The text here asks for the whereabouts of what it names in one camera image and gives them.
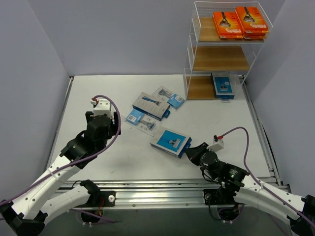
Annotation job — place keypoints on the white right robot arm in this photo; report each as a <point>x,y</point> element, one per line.
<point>239,186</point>

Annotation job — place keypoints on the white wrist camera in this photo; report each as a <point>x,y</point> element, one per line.
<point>101,107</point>
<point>217,144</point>

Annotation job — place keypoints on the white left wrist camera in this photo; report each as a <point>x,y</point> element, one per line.
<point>101,107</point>

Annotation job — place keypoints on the clear blister razor pack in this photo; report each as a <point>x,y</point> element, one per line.
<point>174,100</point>
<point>142,122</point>

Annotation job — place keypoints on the orange Gillette box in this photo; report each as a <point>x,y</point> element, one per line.
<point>253,36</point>
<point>251,20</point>
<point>227,26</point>

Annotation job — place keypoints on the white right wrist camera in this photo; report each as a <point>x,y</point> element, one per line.
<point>217,144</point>

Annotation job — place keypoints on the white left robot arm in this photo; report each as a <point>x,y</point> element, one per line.
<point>28,213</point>

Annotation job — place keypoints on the white wire wooden shelf rack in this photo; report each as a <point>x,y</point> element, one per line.
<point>207,53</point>

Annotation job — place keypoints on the grey blue Harry's box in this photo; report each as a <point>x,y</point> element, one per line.
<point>171,141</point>

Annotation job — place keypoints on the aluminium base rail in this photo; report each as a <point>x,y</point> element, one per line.
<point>157,194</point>

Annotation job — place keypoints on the clear blister razor pack top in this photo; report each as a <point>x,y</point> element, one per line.
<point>174,100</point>

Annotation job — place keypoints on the clear blister razor pack left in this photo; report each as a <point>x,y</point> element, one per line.
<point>142,122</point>

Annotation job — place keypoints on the Harry's box upper white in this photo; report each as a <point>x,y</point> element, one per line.
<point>152,106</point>

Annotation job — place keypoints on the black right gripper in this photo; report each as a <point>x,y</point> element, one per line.
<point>197,152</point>

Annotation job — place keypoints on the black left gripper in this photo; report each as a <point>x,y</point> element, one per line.
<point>116,119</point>

